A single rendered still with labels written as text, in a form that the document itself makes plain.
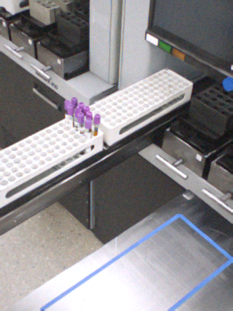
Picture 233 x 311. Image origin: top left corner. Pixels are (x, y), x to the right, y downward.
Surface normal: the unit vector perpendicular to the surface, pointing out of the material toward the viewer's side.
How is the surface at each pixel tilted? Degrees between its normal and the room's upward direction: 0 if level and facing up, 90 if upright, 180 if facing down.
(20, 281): 0
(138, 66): 90
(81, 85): 0
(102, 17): 90
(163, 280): 0
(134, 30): 90
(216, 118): 90
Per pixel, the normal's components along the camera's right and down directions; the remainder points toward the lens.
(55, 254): 0.04, -0.73
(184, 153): -0.74, 0.44
